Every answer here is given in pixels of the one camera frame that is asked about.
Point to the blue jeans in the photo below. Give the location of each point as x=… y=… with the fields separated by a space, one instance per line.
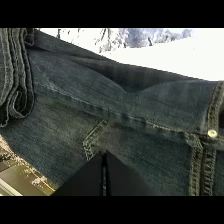
x=133 y=110

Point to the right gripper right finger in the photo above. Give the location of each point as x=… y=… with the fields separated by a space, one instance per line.
x=128 y=183

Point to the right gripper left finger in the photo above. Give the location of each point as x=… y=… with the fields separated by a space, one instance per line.
x=86 y=181

